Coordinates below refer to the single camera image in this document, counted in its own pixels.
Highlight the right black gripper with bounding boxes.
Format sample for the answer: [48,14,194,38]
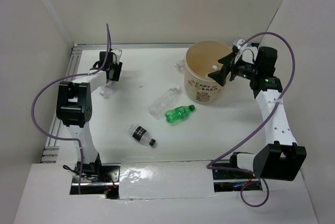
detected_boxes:
[208,51,260,86]

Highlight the clear bottle white cap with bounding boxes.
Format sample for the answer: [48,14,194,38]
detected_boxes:
[212,65,219,71]

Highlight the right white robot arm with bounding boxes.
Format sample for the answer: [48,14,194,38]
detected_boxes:
[208,47,307,181]

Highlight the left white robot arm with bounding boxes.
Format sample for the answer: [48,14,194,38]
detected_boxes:
[56,48,122,182]

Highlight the cream capybara plastic bin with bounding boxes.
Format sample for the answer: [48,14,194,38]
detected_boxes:
[184,40,232,105]

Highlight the clear bottle behind bin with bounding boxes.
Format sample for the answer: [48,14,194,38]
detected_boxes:
[175,60,185,74]

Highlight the clear crushed bottle centre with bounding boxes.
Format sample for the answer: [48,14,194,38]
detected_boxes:
[148,86,181,119]

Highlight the green plastic bottle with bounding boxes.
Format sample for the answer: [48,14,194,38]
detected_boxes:
[164,105,195,124]

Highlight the black label small bottle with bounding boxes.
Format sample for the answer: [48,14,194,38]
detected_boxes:
[128,124,156,147]

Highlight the silver tape sheet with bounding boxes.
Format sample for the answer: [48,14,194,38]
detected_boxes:
[119,161,215,199]

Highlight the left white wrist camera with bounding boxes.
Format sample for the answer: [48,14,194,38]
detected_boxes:
[111,48,122,64]

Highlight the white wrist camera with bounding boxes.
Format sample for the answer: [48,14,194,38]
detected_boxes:
[233,38,252,57]
[111,48,122,64]

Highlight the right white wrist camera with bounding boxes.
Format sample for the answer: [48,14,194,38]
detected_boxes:
[233,38,252,57]

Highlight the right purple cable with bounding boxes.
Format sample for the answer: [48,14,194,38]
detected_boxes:
[206,32,296,208]

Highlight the purple cable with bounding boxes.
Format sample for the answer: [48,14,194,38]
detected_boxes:
[31,24,112,196]
[206,32,296,208]

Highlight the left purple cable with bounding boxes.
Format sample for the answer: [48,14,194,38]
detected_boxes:
[31,24,112,196]

